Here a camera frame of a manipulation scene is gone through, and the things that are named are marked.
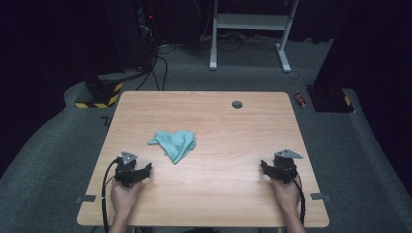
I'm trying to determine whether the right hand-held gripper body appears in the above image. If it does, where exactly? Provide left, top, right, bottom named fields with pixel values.
left=270, top=149, right=304, bottom=185

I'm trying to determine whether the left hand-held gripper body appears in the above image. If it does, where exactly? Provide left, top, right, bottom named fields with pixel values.
left=114, top=150, right=144, bottom=189

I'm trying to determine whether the person's left hand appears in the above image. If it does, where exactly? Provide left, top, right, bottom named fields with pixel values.
left=110, top=179, right=144, bottom=217

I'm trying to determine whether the person's right hand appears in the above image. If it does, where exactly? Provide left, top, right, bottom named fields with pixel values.
left=269, top=175, right=302, bottom=213

